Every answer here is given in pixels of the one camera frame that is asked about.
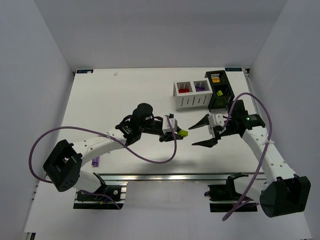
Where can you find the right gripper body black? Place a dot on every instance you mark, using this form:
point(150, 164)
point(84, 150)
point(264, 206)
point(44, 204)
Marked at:
point(220, 130)

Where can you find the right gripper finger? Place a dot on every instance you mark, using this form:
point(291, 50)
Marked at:
point(203, 122)
point(209, 143)

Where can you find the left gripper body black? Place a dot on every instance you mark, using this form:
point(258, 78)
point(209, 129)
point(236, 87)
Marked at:
point(164, 136)

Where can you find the small green lego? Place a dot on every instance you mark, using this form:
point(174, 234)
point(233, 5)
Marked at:
point(183, 133)

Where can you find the green long lego brick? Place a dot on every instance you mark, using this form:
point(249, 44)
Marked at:
point(221, 103)

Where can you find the purple lego brick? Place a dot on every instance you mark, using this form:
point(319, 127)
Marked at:
point(200, 88)
point(95, 162)

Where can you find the red lego brick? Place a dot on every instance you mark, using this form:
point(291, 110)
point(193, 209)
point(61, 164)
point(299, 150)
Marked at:
point(183, 90)

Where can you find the orange yellow lego brick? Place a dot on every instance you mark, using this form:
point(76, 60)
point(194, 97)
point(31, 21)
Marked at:
point(215, 79)

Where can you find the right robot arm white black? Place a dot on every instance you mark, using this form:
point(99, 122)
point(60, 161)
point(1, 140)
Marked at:
point(283, 193)

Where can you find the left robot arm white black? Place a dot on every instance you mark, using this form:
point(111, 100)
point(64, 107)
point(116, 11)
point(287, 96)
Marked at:
point(65, 162)

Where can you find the white double bin container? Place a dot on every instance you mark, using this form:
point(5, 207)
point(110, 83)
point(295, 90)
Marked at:
point(193, 99)

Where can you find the black double bin container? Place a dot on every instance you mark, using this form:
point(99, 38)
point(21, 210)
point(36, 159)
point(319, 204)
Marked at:
point(224, 86)

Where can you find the blue label right corner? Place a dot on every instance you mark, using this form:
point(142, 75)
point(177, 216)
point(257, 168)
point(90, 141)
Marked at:
point(233, 69)

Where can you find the blue label corner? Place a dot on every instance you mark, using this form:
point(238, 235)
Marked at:
point(233, 69)
point(84, 71)

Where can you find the blue label left corner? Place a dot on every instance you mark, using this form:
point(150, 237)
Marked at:
point(84, 71)

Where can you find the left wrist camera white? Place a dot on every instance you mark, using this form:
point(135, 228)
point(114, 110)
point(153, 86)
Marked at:
point(169, 123)

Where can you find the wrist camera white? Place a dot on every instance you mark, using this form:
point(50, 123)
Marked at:
point(216, 123)
point(169, 123)

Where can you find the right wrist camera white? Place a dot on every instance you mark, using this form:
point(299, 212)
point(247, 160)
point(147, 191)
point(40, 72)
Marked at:
point(216, 123)

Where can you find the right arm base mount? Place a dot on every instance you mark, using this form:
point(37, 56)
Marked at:
point(223, 197)

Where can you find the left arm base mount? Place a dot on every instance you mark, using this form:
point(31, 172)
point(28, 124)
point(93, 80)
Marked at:
point(105, 193)

